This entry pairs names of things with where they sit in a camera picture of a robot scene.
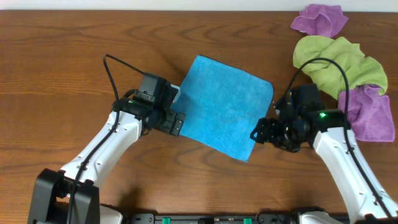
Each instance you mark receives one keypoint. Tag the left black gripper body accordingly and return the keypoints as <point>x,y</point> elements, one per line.
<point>165,119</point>

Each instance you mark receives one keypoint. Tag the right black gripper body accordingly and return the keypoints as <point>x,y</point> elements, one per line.
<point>283,135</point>

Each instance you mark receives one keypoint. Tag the blue microfibre cloth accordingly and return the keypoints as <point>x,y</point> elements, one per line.
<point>222,106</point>

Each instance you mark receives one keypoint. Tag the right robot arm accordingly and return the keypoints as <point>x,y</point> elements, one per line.
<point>328,133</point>

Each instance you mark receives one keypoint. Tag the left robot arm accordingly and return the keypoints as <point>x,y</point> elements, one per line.
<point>72,194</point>

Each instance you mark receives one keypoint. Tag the purple cloth at right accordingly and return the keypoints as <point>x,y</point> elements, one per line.
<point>369,114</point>

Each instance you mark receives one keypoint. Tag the purple cloth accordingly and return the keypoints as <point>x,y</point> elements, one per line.
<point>369,114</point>
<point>320,19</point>

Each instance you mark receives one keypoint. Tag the green microfibre cloth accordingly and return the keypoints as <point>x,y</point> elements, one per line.
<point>324,59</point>

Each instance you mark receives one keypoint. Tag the purple cloth at top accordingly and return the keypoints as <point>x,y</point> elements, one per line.
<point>320,19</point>

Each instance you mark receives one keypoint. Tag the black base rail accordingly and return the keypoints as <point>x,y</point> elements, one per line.
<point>264,216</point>

